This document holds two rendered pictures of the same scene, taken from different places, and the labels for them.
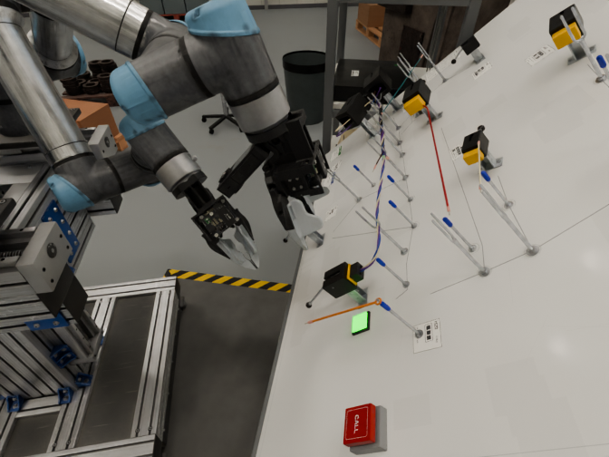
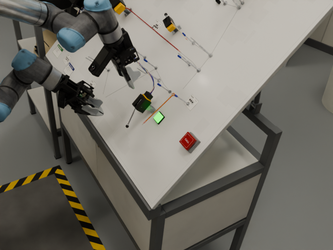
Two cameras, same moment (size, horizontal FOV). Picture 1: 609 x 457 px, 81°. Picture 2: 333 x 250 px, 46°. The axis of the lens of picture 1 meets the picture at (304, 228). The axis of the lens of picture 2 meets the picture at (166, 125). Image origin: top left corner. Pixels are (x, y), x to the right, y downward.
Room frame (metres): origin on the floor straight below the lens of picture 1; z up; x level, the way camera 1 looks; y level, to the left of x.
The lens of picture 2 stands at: (-0.49, 0.71, 2.07)
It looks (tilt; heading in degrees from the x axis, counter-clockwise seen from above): 41 degrees down; 315
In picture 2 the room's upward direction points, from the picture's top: 6 degrees clockwise
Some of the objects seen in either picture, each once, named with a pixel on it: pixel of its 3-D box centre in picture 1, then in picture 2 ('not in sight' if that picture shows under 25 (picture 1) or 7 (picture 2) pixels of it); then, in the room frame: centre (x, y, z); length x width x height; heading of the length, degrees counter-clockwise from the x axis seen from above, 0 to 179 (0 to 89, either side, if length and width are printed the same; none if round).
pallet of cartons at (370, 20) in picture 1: (392, 20); not in sight; (6.87, -1.50, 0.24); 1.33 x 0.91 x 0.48; 9
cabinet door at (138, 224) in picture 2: not in sight; (121, 192); (0.46, 0.02, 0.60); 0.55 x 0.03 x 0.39; 171
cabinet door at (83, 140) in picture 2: not in sight; (77, 123); (1.01, -0.07, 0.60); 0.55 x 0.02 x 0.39; 171
